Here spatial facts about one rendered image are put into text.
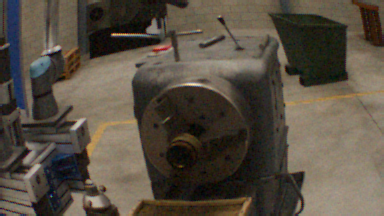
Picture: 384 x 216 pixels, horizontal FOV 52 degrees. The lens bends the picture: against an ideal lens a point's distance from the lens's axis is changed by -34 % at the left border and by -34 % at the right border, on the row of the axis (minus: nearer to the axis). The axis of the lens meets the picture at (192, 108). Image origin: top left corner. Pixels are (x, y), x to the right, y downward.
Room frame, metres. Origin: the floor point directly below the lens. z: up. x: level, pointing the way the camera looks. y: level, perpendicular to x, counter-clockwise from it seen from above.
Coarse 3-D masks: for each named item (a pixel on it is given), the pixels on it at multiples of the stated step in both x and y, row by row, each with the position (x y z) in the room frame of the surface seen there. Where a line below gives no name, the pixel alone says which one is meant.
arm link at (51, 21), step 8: (48, 0) 1.89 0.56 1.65; (56, 0) 1.91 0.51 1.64; (48, 8) 1.89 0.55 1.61; (56, 8) 1.91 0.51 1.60; (48, 16) 1.89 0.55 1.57; (56, 16) 1.91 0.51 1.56; (48, 24) 1.89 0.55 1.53; (56, 24) 1.91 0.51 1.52; (48, 32) 1.89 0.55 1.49; (56, 32) 1.91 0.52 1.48; (48, 40) 1.89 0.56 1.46; (56, 40) 1.91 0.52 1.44; (48, 48) 1.89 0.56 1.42; (56, 48) 1.90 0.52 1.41; (56, 56) 1.89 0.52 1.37; (56, 64) 1.88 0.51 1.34; (64, 64) 1.97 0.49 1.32; (56, 72) 1.87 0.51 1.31
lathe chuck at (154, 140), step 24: (168, 96) 1.58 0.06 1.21; (192, 96) 1.56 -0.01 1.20; (216, 96) 1.54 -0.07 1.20; (240, 96) 1.61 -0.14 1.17; (144, 120) 1.60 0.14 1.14; (192, 120) 1.56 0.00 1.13; (216, 120) 1.54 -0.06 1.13; (240, 120) 1.52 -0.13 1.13; (144, 144) 1.61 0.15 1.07; (240, 144) 1.52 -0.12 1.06; (168, 168) 1.59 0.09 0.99; (192, 168) 1.57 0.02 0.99; (216, 168) 1.55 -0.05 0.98
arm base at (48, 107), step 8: (40, 96) 1.74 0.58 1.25; (48, 96) 1.76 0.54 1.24; (32, 104) 1.77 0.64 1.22; (40, 104) 1.74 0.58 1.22; (48, 104) 1.75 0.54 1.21; (56, 104) 1.80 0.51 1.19; (32, 112) 1.77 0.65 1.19; (40, 112) 1.73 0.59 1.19; (48, 112) 1.74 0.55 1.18; (56, 112) 1.78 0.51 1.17
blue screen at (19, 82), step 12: (12, 0) 6.21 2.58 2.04; (12, 12) 6.20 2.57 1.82; (12, 24) 6.20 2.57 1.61; (12, 36) 6.21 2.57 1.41; (12, 48) 6.23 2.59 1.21; (12, 60) 6.25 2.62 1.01; (12, 72) 6.29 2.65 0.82; (24, 84) 5.94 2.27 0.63; (24, 96) 5.92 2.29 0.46; (24, 108) 6.00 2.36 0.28
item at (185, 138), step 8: (176, 136) 1.49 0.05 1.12; (184, 136) 1.47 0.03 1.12; (192, 136) 1.47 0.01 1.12; (168, 144) 1.49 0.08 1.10; (176, 144) 1.43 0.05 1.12; (184, 144) 1.43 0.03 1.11; (192, 144) 1.44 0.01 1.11; (200, 144) 1.47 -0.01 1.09; (168, 152) 1.43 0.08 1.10; (176, 152) 1.49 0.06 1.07; (192, 152) 1.42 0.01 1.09; (200, 152) 1.47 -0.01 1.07; (168, 160) 1.43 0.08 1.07; (176, 160) 1.46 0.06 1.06; (184, 160) 1.47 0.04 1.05; (192, 160) 1.42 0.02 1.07; (176, 168) 1.43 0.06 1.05; (184, 168) 1.42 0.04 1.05
